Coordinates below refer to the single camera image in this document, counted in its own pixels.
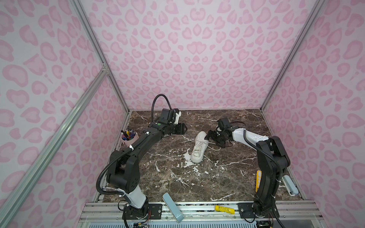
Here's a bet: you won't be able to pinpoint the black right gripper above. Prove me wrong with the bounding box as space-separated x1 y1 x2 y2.
203 129 229 148

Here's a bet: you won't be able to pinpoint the white knit sneaker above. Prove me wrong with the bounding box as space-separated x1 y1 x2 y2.
191 131 209 163

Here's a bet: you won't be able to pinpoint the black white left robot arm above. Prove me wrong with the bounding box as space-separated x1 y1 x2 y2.
96 122 187 219

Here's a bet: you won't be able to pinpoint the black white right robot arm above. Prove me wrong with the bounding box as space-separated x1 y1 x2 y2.
207 127 290 218

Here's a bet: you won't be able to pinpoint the yellow calculator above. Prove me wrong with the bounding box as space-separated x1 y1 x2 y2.
255 170 262 192

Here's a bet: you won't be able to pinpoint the coloured pens in cup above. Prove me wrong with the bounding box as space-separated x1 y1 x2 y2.
121 127 136 141

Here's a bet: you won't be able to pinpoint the pink pen cup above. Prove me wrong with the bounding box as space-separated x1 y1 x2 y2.
121 129 139 147

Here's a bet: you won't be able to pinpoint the yellow marker tube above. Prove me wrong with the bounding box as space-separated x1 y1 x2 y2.
215 205 235 214

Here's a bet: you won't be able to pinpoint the light blue stapler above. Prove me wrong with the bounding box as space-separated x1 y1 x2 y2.
282 175 299 197

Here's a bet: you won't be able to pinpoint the light blue eraser block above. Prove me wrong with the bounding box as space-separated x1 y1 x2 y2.
163 193 184 223

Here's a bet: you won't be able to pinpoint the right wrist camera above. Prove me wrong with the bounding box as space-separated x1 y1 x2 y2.
217 117 232 132

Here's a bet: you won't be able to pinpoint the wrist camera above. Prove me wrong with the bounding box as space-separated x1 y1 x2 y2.
217 117 232 132
158 109 182 124

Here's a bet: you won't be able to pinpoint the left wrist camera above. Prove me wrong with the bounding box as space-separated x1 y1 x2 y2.
158 109 182 124

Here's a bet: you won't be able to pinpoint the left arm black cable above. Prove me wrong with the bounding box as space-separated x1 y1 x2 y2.
95 93 173 196

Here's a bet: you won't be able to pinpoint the aluminium corner frame post right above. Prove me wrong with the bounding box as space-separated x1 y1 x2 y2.
260 0 327 113

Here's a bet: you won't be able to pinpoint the aluminium corner frame post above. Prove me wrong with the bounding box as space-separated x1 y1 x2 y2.
260 0 327 113
69 0 130 114

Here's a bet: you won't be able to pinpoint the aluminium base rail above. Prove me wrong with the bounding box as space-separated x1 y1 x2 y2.
77 200 327 228

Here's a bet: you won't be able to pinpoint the aluminium corner frame post left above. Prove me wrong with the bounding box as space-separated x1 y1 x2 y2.
69 0 130 114

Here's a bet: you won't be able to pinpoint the diagonal aluminium frame bar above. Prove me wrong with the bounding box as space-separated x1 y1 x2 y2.
1 69 108 228

